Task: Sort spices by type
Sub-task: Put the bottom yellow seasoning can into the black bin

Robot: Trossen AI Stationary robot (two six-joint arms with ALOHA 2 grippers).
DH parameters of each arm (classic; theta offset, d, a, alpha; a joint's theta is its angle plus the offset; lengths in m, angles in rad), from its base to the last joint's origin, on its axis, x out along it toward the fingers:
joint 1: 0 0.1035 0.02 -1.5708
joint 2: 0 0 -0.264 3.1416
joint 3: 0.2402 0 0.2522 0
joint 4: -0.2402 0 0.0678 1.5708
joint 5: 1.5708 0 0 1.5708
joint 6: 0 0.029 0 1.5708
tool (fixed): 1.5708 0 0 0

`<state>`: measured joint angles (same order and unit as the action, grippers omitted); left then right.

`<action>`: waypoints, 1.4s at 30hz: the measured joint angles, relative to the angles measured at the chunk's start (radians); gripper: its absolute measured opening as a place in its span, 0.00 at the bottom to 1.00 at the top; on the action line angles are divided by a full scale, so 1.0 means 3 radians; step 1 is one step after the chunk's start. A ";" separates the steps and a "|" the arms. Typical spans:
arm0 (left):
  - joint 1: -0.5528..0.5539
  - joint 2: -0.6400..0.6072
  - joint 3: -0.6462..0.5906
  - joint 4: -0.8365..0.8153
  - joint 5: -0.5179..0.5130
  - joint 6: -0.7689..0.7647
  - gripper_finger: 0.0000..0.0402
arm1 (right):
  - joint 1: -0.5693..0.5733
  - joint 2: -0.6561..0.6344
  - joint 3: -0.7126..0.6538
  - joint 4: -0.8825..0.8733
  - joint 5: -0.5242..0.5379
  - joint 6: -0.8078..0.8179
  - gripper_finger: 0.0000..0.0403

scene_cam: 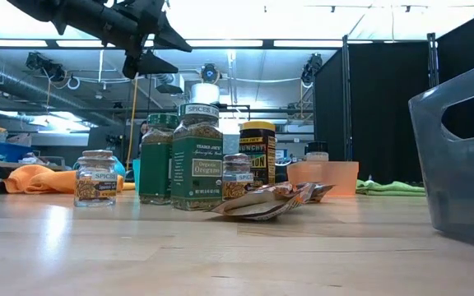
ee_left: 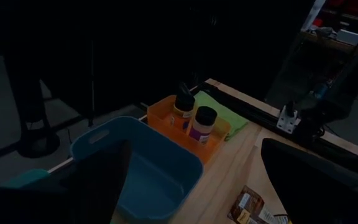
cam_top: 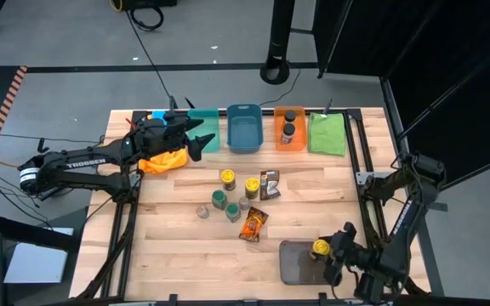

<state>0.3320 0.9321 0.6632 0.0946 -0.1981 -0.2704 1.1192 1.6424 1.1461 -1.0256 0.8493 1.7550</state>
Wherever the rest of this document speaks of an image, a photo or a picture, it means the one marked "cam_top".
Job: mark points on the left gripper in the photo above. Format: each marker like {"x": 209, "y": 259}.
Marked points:
{"x": 162, "y": 136}

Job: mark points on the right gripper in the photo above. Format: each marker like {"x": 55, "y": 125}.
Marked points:
{"x": 362, "y": 259}

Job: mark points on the yellow lid spice jar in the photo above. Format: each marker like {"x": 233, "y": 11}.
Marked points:
{"x": 252, "y": 184}
{"x": 321, "y": 247}
{"x": 228, "y": 175}

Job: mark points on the green lid spice jar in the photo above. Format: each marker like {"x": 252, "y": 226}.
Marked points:
{"x": 233, "y": 211}
{"x": 219, "y": 197}

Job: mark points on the small clear spice jar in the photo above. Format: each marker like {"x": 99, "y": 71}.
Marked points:
{"x": 244, "y": 202}
{"x": 202, "y": 211}

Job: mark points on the brown spice pouch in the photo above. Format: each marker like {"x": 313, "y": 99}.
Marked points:
{"x": 269, "y": 183}

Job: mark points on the orange spice pouch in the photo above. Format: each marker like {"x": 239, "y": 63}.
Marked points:
{"x": 253, "y": 224}

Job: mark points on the black lid jar purple label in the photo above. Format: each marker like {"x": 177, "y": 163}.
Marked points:
{"x": 288, "y": 129}

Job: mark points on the black lid spice jar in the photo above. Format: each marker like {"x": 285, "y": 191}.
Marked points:
{"x": 290, "y": 116}

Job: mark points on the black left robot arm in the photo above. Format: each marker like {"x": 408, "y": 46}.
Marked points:
{"x": 83, "y": 163}

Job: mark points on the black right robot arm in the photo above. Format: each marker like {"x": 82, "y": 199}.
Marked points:
{"x": 402, "y": 217}

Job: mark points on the teal plastic bin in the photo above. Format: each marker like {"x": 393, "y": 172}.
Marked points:
{"x": 210, "y": 136}

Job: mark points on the grey plastic tray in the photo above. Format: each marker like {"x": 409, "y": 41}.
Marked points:
{"x": 298, "y": 263}

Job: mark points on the yellow cloth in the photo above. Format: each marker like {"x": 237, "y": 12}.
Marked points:
{"x": 164, "y": 161}

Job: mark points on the blue plastic bin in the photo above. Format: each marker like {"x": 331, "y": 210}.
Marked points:
{"x": 245, "y": 129}

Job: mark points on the orange plastic bin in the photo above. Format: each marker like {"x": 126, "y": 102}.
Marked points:
{"x": 300, "y": 142}

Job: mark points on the green cloth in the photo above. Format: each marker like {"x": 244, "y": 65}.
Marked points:
{"x": 327, "y": 135}

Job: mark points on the black antenna stick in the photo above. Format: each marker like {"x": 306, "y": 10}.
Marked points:
{"x": 328, "y": 107}

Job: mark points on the black pole stand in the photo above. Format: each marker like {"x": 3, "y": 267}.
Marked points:
{"x": 281, "y": 25}

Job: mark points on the small black hook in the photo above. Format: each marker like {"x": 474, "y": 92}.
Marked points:
{"x": 41, "y": 145}

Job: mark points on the orange black hazard strip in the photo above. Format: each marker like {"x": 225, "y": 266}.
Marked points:
{"x": 9, "y": 100}

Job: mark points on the black curtain panel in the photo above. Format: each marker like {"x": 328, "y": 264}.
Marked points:
{"x": 440, "y": 85}

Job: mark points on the black side stand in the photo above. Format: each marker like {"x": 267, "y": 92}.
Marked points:
{"x": 24, "y": 231}

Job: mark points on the white board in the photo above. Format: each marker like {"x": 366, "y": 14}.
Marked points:
{"x": 36, "y": 263}

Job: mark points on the black metal table frame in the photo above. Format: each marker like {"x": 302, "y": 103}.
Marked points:
{"x": 267, "y": 111}

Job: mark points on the grey metal stand frame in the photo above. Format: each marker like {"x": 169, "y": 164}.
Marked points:
{"x": 429, "y": 255}

